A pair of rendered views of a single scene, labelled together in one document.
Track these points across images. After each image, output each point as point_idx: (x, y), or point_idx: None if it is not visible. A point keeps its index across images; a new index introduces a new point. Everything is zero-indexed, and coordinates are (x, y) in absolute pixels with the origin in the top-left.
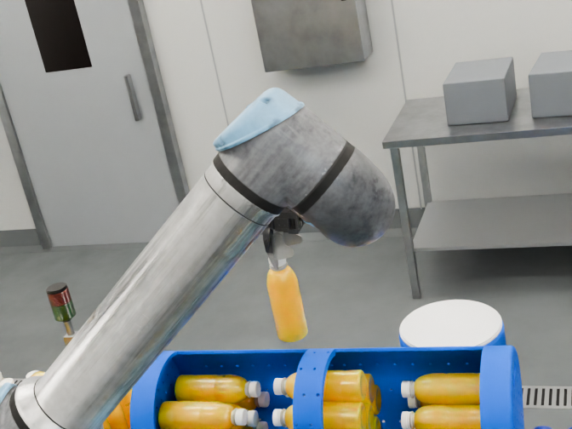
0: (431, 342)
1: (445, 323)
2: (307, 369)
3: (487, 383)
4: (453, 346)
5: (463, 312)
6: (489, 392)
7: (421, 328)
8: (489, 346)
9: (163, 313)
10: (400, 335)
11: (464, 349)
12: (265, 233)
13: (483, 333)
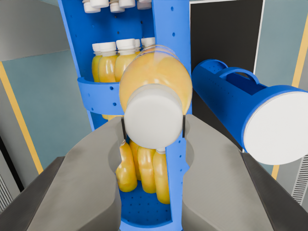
0: (259, 123)
1: (287, 128)
2: (111, 96)
3: (127, 227)
4: (251, 140)
5: (301, 138)
6: (122, 224)
7: (283, 112)
8: (175, 222)
9: None
10: (277, 95)
11: (170, 209)
12: None
13: (266, 156)
